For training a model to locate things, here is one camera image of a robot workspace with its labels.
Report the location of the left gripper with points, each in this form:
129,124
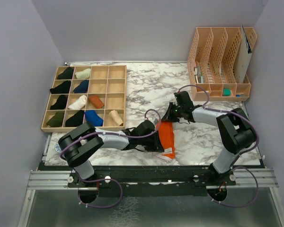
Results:
156,146

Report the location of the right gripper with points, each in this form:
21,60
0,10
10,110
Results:
169,117

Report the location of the bright orange underwear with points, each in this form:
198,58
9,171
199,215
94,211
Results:
166,136

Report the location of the rust brown underwear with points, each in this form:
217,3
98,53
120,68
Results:
96,101

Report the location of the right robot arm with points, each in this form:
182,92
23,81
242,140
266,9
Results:
235,130

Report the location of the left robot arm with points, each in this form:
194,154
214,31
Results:
81,143

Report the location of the beige rolled underwear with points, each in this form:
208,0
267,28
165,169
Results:
116,118

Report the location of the blue rolled underwear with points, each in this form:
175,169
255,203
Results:
92,117

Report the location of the black rolled underwear bottom row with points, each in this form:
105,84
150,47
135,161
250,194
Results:
75,120

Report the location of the white rolled underwear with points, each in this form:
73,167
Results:
76,102

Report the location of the navy rolled underwear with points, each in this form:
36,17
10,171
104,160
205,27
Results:
82,87

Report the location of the light green rolled underwear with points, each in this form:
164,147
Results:
84,74

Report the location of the dark green rolled underwear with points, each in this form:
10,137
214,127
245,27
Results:
56,120

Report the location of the black rolled underwear third row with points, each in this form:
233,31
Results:
58,102

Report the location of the black rolled underwear second row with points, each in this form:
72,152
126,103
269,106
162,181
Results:
62,88

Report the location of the black rolled underwear top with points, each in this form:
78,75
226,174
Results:
66,74

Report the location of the green object in rack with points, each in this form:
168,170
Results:
226,92

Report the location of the pink plastic file rack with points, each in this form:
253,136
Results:
211,62

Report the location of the white board in rack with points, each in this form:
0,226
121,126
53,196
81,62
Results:
243,57

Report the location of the wooden compartment organizer tray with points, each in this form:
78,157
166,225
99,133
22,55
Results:
107,82

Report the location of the blue white round tin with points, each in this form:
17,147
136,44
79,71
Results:
57,148

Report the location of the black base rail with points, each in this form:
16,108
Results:
149,173

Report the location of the aluminium extrusion rail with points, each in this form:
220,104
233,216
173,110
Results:
58,180

